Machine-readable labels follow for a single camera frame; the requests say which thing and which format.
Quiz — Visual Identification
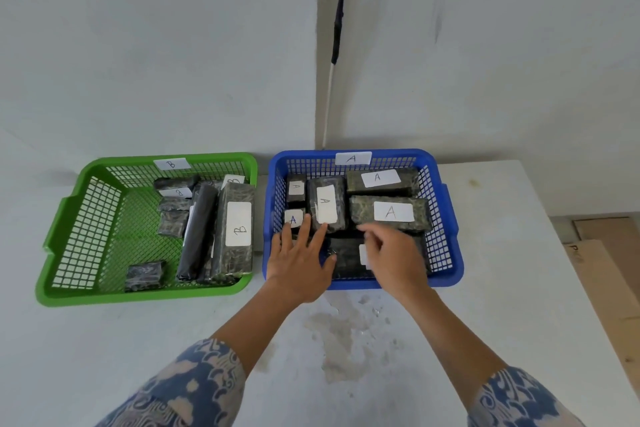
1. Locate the person's left forearm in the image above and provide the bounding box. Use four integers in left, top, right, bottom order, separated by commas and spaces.
212, 282, 326, 375

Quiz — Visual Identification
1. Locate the person's right hand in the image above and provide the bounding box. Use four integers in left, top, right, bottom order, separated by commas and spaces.
356, 222, 432, 300

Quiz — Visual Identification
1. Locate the blue patterned sleeve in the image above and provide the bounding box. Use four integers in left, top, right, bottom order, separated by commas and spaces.
467, 367, 586, 427
95, 338, 248, 427

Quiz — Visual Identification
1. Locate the large wrapped block white label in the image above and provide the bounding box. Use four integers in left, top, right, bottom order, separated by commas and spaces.
346, 167, 421, 197
349, 195, 433, 235

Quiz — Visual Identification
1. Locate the small wrapped block white label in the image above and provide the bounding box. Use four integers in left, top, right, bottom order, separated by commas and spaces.
286, 173, 307, 204
283, 207, 307, 237

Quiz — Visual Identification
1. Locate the person's right forearm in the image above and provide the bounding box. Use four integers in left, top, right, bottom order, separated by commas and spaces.
385, 286, 507, 410

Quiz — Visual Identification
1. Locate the long black wrapped roll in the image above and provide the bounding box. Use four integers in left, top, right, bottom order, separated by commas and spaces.
176, 183, 219, 282

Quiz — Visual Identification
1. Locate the blue patterned right sleeve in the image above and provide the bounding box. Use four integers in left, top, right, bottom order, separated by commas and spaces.
467, 367, 586, 427

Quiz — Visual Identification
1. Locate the blue plastic mesh basket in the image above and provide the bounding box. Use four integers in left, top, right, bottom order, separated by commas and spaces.
262, 149, 465, 291

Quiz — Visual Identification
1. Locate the person's left hand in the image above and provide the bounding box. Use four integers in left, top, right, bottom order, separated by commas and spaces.
266, 214, 338, 305

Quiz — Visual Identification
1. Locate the medium wrapped block white label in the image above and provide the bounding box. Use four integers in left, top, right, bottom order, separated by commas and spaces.
306, 176, 348, 234

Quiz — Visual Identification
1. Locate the black cable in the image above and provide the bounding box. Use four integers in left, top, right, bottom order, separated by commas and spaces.
331, 0, 352, 64

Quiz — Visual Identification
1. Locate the brown cardboard sheet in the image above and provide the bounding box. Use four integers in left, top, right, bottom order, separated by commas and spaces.
564, 239, 640, 392
572, 217, 640, 267

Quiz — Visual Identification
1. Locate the flat black wrapped block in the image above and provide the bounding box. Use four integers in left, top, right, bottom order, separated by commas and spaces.
327, 237, 431, 280

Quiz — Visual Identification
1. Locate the green plastic mesh basket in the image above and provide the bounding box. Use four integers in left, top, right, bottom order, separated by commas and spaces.
35, 152, 259, 307

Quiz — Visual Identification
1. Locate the blue patterned left sleeve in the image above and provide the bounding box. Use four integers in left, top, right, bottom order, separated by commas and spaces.
95, 338, 248, 427

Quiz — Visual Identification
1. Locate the tall wrapped block white label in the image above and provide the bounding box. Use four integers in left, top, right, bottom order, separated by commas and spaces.
210, 182, 256, 285

